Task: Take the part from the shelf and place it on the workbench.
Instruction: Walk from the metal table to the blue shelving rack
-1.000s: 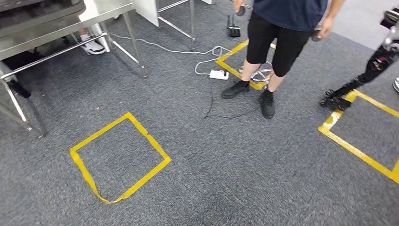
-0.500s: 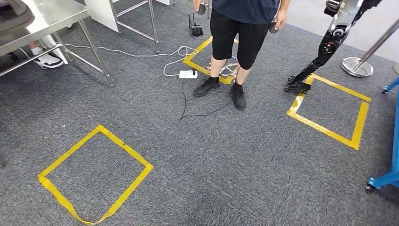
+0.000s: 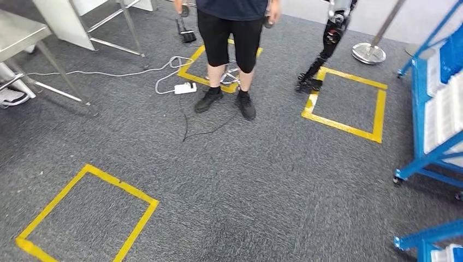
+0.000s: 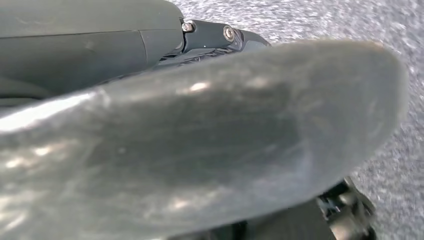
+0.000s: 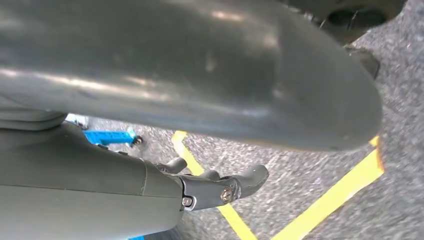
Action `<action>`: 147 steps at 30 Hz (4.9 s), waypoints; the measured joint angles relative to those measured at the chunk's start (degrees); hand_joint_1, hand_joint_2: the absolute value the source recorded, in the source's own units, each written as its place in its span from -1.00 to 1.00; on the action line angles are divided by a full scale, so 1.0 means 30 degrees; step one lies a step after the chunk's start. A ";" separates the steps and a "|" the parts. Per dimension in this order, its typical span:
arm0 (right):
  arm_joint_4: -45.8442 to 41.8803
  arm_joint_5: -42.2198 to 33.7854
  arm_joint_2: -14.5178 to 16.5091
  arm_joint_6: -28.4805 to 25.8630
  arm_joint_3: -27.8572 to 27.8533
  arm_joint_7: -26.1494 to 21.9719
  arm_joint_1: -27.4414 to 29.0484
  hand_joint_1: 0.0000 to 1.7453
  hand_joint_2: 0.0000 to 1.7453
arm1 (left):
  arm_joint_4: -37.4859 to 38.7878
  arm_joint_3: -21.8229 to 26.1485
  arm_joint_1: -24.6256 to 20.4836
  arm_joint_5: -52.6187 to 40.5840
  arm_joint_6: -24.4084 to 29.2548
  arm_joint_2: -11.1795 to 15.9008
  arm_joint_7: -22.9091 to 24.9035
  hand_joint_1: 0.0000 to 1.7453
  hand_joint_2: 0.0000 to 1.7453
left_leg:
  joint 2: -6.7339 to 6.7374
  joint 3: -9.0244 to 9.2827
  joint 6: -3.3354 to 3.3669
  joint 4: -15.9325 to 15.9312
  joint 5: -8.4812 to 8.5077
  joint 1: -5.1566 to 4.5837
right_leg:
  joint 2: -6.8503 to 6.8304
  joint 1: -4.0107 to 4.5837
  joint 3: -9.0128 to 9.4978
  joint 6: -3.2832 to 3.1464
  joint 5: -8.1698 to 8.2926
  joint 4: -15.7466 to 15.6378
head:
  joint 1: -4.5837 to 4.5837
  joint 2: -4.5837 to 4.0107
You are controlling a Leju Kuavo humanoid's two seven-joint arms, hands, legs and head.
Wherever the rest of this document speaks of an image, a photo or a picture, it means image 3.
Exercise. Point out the steel table frame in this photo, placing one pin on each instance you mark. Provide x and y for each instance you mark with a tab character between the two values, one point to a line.
119	21

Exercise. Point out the black round stool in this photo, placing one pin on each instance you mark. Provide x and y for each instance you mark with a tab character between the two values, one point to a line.
229	74

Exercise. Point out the black router with antennas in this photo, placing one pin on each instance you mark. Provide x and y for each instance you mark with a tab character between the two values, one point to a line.
186	34

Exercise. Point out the steel table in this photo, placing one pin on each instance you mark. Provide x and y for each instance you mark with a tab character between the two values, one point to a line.
21	36

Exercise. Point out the blue plastic crate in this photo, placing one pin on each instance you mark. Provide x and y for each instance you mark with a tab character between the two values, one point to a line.
452	54

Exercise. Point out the yellow floor tape square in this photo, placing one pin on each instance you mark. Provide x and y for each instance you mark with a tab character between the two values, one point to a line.
137	224
188	72

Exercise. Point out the white power strip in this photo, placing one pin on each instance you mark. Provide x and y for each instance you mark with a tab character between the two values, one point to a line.
185	88

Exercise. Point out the silver stanchion post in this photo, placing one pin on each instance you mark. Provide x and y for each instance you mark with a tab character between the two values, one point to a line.
370	52

